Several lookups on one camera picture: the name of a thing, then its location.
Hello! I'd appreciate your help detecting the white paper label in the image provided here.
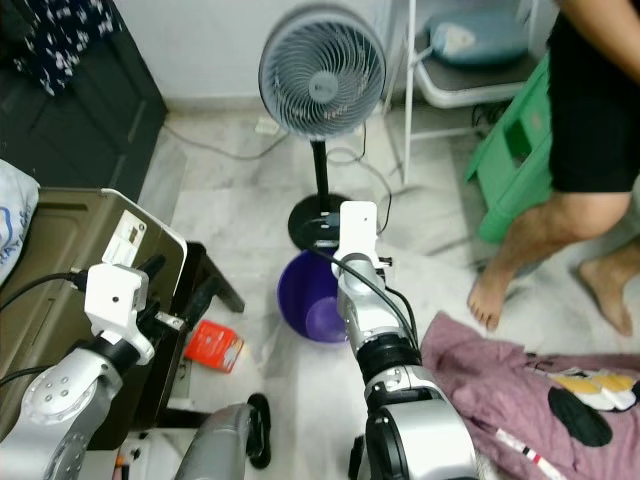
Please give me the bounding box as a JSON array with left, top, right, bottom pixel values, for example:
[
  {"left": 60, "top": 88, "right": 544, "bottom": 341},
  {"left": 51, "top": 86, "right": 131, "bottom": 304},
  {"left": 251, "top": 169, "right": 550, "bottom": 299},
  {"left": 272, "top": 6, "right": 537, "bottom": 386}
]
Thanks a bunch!
[{"left": 105, "top": 210, "right": 149, "bottom": 269}]

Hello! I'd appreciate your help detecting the red snack packet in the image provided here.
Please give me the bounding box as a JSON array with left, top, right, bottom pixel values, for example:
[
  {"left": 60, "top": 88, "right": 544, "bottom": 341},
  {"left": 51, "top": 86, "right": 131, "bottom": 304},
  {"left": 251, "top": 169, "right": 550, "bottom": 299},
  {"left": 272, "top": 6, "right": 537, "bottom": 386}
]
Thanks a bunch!
[{"left": 185, "top": 320, "right": 246, "bottom": 374}]

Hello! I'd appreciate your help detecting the purple plastic bucket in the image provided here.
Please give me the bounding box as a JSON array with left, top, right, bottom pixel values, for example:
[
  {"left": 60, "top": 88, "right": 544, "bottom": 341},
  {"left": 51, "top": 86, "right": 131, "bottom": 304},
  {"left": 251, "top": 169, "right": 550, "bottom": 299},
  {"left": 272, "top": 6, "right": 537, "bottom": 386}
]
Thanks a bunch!
[{"left": 277, "top": 250, "right": 351, "bottom": 344}]

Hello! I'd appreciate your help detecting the olive brown box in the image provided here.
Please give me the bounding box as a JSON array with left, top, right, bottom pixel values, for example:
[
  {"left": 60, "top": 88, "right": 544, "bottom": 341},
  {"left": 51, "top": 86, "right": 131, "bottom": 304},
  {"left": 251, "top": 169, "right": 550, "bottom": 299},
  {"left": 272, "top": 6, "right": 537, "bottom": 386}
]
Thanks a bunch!
[{"left": 0, "top": 187, "right": 189, "bottom": 451}]

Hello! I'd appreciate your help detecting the grey left robot leg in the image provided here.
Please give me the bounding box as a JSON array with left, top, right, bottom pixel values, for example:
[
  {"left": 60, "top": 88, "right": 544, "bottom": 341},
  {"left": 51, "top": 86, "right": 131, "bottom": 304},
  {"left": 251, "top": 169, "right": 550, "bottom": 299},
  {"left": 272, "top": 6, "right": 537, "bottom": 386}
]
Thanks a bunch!
[{"left": 175, "top": 393, "right": 273, "bottom": 480}]

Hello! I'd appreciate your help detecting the grey robot leg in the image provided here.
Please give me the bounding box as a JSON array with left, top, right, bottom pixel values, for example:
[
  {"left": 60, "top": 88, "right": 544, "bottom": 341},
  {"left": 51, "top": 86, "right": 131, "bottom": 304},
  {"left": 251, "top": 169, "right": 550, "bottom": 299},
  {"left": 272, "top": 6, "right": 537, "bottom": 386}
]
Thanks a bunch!
[
  {"left": 175, "top": 393, "right": 273, "bottom": 480},
  {"left": 348, "top": 435, "right": 373, "bottom": 480}
]

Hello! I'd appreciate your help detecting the white printed plastic bag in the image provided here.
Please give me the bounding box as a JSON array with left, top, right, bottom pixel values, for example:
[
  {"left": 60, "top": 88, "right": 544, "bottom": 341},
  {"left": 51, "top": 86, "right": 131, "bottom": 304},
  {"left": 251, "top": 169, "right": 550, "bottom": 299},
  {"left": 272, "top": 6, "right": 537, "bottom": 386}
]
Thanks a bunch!
[{"left": 0, "top": 160, "right": 41, "bottom": 286}]

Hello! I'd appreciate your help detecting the black cabinet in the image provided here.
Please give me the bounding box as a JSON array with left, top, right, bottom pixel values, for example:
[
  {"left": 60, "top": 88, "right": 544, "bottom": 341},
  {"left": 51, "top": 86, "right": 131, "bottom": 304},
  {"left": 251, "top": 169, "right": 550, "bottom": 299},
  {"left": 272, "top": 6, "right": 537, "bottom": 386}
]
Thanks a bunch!
[{"left": 0, "top": 0, "right": 169, "bottom": 201}]

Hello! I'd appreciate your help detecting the white metal chair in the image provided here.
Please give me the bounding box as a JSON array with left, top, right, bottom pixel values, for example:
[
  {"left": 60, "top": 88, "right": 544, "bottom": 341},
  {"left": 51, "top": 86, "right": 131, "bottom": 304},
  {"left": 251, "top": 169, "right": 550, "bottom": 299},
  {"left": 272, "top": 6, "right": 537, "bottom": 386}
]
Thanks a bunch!
[{"left": 390, "top": 0, "right": 561, "bottom": 186}]

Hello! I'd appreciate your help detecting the green plastic stool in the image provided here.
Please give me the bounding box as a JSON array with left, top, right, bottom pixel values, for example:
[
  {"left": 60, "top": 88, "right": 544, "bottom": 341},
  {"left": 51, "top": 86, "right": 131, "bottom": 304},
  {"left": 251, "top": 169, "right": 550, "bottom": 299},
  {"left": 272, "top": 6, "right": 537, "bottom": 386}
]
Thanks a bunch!
[{"left": 465, "top": 50, "right": 556, "bottom": 244}]

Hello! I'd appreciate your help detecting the pink cartoon print blanket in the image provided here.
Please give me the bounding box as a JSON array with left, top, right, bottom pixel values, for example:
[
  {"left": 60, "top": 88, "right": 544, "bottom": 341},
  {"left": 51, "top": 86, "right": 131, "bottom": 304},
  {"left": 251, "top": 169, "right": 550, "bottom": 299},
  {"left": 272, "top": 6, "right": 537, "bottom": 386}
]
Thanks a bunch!
[{"left": 420, "top": 312, "right": 640, "bottom": 480}]

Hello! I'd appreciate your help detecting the grey right robot leg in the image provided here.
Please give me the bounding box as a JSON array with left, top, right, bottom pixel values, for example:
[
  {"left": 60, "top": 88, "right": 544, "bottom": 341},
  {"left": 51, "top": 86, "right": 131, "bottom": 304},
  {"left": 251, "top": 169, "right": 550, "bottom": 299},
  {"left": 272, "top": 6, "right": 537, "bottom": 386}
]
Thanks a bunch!
[{"left": 348, "top": 435, "right": 373, "bottom": 480}]

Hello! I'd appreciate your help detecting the pale blue bag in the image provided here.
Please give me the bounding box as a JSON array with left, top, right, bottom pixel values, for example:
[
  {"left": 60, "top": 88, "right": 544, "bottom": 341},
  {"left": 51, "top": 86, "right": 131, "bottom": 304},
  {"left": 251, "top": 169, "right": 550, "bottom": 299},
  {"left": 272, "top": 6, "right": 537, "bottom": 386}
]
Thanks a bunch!
[{"left": 425, "top": 10, "right": 531, "bottom": 69}]

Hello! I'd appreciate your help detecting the dark floral cloth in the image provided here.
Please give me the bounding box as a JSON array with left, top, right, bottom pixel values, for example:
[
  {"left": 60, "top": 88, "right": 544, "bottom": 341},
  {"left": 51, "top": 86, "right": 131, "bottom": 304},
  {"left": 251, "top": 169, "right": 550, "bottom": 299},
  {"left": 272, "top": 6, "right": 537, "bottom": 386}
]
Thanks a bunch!
[{"left": 15, "top": 0, "right": 126, "bottom": 96}]

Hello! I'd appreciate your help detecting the person in black shorts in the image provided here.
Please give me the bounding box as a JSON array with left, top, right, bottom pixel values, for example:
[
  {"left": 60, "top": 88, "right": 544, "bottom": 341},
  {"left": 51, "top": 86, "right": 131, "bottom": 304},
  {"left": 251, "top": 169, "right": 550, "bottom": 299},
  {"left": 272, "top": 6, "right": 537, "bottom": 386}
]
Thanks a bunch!
[{"left": 465, "top": 0, "right": 640, "bottom": 336}]

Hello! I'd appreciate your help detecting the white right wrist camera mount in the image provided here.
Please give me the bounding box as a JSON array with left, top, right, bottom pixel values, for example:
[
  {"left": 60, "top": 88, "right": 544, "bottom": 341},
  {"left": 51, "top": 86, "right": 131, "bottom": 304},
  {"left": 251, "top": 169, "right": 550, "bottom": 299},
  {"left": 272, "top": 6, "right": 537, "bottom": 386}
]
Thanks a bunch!
[{"left": 338, "top": 201, "right": 379, "bottom": 261}]

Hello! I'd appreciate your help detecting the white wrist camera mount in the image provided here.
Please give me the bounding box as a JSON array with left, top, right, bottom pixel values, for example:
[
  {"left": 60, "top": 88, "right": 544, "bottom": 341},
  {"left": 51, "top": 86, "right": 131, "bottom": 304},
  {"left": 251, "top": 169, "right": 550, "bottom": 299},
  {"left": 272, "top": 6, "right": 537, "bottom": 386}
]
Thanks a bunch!
[
  {"left": 84, "top": 262, "right": 156, "bottom": 341},
  {"left": 338, "top": 201, "right": 379, "bottom": 261}
]

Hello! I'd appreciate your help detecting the black stand frame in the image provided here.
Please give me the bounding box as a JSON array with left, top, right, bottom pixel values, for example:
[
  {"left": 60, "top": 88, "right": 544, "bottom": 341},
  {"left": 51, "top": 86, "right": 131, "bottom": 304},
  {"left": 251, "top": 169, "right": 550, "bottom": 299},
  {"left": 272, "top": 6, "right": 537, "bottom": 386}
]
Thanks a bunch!
[{"left": 160, "top": 240, "right": 246, "bottom": 431}]

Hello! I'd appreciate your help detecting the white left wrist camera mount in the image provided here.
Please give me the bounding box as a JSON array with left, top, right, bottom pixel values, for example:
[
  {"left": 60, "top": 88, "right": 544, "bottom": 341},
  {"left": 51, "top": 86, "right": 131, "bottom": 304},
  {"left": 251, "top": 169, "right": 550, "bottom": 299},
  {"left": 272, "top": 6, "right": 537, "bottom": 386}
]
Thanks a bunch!
[{"left": 84, "top": 262, "right": 156, "bottom": 341}]

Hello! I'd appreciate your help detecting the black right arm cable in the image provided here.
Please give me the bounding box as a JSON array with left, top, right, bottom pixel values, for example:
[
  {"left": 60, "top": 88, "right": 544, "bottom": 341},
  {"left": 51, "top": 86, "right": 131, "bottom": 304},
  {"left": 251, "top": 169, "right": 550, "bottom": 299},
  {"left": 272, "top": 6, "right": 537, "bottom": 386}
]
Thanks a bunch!
[{"left": 323, "top": 248, "right": 423, "bottom": 349}]

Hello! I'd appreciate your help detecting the long black left arm cable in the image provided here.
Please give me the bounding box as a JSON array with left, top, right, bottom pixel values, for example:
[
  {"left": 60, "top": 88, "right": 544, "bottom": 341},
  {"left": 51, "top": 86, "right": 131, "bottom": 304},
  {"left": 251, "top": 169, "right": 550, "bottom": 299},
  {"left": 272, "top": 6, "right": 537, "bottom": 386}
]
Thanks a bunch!
[{"left": 0, "top": 270, "right": 89, "bottom": 311}]

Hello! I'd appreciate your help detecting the short black left arm cable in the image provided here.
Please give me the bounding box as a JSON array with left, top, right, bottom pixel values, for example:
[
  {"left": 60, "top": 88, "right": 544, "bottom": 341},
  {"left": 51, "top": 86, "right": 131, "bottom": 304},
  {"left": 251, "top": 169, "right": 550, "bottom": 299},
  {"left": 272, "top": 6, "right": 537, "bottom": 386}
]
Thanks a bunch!
[{"left": 0, "top": 363, "right": 76, "bottom": 388}]

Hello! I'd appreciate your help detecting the grey pedestal fan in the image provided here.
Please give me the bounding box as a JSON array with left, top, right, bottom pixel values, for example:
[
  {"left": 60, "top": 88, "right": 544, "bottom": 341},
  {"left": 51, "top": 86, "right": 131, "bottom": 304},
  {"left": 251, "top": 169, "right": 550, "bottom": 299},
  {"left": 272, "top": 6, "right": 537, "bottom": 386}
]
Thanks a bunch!
[{"left": 258, "top": 5, "right": 388, "bottom": 251}]

